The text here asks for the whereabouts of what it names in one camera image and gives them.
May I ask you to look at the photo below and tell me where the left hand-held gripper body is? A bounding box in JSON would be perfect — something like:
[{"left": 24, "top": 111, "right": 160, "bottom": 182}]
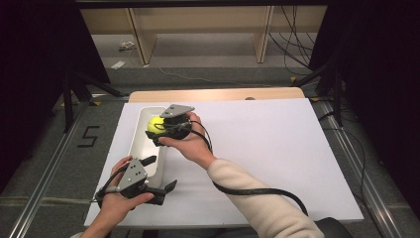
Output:
[{"left": 116, "top": 158, "right": 166, "bottom": 206}]

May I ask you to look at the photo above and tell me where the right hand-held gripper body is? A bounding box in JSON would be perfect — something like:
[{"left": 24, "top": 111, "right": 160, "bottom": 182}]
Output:
[{"left": 159, "top": 103, "right": 196, "bottom": 141}]

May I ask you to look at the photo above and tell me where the white plastic tray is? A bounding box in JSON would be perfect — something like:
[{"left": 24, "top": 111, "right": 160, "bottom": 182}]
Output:
[{"left": 128, "top": 105, "right": 169, "bottom": 188}]

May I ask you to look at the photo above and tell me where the yellow tennis ball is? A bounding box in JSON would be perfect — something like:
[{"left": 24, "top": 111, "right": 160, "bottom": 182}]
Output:
[{"left": 147, "top": 115, "right": 167, "bottom": 136}]

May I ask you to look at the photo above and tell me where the person's right hand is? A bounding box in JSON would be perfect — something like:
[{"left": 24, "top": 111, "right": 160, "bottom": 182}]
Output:
[{"left": 157, "top": 111, "right": 218, "bottom": 171}]

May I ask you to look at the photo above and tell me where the person's left hand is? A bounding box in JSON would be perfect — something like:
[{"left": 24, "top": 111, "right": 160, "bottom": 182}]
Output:
[{"left": 98, "top": 156, "right": 156, "bottom": 230}]

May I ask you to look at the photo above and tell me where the light wooden table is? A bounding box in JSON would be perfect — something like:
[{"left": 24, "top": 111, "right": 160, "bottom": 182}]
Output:
[{"left": 128, "top": 86, "right": 306, "bottom": 104}]

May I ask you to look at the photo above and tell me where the white board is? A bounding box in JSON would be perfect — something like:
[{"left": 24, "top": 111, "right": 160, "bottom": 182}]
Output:
[{"left": 83, "top": 97, "right": 365, "bottom": 230}]

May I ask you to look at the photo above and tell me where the black metal stand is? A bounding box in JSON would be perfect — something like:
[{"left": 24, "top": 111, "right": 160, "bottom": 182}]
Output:
[
  {"left": 60, "top": 64, "right": 128, "bottom": 134},
  {"left": 291, "top": 60, "right": 345, "bottom": 128}
]

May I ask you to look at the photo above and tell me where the small floor clutter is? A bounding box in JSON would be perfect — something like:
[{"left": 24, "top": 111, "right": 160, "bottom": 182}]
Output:
[{"left": 118, "top": 41, "right": 138, "bottom": 53}]

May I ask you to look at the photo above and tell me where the light wooden bench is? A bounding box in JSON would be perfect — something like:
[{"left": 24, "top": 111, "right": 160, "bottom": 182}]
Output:
[{"left": 80, "top": 5, "right": 328, "bottom": 65}]

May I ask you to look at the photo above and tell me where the black curtain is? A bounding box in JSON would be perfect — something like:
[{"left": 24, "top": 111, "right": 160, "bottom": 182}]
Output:
[
  {"left": 308, "top": 0, "right": 420, "bottom": 212},
  {"left": 0, "top": 0, "right": 112, "bottom": 192}
]

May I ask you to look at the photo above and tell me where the black chair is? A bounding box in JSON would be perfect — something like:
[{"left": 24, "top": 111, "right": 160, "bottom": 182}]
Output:
[{"left": 314, "top": 216, "right": 355, "bottom": 238}]

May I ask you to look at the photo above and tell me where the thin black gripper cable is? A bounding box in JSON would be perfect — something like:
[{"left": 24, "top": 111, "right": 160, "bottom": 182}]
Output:
[{"left": 90, "top": 164, "right": 131, "bottom": 206}]

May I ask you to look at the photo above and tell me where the white floor cable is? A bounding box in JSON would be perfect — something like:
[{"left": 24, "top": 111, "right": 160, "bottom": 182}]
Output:
[{"left": 157, "top": 66, "right": 275, "bottom": 89}]

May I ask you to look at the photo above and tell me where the aluminium floor rail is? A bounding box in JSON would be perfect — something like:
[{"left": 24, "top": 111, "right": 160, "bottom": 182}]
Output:
[
  {"left": 312, "top": 98, "right": 403, "bottom": 238},
  {"left": 7, "top": 101, "right": 91, "bottom": 238}
]

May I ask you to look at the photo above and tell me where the thick black gripper cable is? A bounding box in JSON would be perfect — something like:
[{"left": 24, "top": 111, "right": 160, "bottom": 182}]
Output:
[{"left": 187, "top": 119, "right": 310, "bottom": 218}]

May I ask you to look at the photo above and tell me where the bundle of black cables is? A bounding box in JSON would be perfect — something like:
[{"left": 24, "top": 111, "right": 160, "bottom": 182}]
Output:
[{"left": 267, "top": 5, "right": 319, "bottom": 77}]

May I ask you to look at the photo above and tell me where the black floor cable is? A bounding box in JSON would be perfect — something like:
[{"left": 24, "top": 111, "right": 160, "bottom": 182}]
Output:
[{"left": 342, "top": 108, "right": 368, "bottom": 200}]

